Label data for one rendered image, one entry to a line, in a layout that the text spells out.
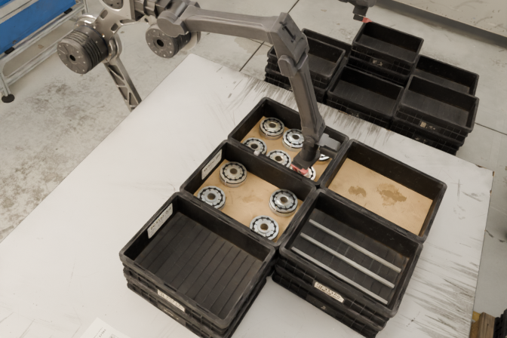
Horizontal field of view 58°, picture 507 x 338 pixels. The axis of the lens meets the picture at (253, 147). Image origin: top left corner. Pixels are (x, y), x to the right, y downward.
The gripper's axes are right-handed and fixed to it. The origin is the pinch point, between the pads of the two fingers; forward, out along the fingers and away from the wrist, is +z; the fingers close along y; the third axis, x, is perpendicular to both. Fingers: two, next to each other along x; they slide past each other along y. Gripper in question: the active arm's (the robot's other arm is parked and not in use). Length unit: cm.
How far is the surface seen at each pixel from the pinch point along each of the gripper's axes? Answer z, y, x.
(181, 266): 4, -57, 9
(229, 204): 4.1, -28.2, 12.7
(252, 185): 4.2, -15.8, 11.7
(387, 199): 3.6, 13.5, -31.3
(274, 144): 4.4, 6.7, 17.7
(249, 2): 91, 197, 168
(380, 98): 50, 119, 9
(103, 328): 17, -85, 17
